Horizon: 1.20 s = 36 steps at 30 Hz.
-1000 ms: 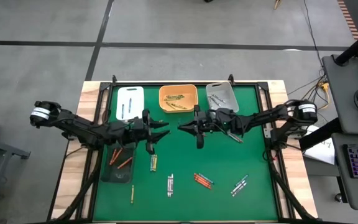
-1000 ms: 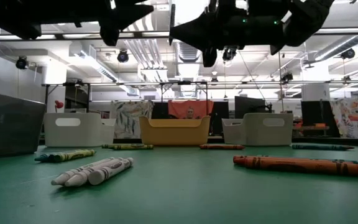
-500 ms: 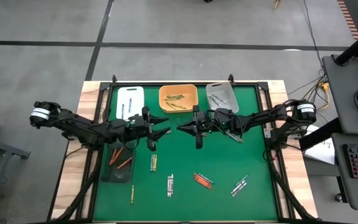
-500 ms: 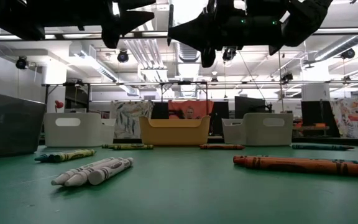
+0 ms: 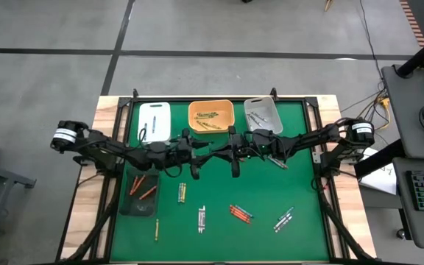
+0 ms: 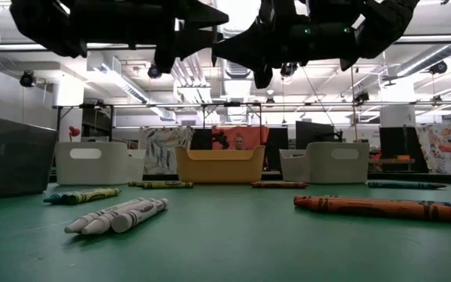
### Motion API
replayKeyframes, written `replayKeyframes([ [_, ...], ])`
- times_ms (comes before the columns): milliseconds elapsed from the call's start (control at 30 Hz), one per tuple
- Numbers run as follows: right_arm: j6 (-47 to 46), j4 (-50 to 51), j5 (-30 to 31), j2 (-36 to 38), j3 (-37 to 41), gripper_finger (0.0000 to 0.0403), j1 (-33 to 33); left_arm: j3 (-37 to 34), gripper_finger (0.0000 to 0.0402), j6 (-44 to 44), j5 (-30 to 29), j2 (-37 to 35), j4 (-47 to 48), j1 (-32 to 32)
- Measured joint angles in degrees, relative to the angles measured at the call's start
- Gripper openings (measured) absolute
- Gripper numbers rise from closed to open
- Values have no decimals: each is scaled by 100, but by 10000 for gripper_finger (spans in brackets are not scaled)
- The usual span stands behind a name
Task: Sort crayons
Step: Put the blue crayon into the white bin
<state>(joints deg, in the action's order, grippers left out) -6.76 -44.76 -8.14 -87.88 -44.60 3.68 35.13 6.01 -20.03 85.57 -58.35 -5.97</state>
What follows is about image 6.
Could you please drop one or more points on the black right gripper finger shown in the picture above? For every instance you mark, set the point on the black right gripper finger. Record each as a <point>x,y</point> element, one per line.
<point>249,47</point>
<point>264,76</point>

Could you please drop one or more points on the black ceiling-mounted camera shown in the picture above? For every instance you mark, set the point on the black ceiling-mounted camera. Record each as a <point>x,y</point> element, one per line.
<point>27,78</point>
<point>153,75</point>
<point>288,70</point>
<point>363,97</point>
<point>438,67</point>

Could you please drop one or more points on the orange crayon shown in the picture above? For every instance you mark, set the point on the orange crayon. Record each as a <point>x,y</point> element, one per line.
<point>300,200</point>
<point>366,211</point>
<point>280,185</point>

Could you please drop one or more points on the dark green crayon far right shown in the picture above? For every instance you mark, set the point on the dark green crayon far right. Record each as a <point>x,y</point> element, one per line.
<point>405,185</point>

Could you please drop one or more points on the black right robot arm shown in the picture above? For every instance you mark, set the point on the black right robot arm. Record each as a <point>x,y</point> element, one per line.
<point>386,23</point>

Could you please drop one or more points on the white plastic bin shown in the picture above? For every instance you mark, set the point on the white plastic bin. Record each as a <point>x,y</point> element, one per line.
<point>104,168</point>
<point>335,170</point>

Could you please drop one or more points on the black background rig frame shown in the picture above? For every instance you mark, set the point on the black background rig frame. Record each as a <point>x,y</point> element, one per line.
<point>58,117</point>

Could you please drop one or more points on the white LED light bar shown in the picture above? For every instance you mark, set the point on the white LED light bar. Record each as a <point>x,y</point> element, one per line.
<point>6,46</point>
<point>108,45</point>
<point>444,38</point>

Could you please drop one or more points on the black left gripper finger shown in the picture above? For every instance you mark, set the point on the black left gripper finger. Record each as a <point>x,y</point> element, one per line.
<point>194,39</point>
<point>206,15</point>

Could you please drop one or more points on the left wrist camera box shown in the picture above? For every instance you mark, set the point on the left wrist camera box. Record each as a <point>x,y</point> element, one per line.
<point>164,58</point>

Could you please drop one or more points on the white crayon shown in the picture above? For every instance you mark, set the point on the white crayon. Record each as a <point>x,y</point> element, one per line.
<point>73,226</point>
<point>94,228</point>
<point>139,214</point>

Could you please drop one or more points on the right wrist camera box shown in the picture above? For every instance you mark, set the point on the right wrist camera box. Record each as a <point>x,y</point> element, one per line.
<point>280,9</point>

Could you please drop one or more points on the person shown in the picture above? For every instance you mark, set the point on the person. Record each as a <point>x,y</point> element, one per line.
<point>239,142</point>

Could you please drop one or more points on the floral print cloth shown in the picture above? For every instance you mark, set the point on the floral print cloth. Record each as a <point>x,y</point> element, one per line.
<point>444,149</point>

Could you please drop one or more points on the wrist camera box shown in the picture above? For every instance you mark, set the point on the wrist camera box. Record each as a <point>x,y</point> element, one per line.
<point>164,58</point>
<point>280,9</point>

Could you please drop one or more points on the red desk lamp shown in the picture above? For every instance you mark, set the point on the red desk lamp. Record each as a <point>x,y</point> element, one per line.
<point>74,131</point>

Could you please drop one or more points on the orange cloth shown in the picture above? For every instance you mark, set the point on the orange cloth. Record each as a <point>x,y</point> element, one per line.
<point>257,135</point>

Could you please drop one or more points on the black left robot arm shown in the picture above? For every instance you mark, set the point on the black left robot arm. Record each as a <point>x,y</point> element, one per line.
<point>45,23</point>

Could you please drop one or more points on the dark grey plastic bin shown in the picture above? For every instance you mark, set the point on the dark grey plastic bin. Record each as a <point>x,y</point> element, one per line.
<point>14,156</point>

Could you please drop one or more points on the yellow plastic bin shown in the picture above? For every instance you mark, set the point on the yellow plastic bin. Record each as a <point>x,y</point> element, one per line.
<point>219,168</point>

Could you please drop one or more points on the white rectangular ceiling duct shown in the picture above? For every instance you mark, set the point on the white rectangular ceiling duct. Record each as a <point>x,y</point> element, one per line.
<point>131,92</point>

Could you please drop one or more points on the black monitor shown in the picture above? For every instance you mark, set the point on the black monitor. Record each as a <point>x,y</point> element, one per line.
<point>276,135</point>
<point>201,139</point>
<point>394,141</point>
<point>311,133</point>

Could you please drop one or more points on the silver ceiling air duct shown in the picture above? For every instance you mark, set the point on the silver ceiling air duct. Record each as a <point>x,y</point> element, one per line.
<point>235,75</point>
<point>413,67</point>

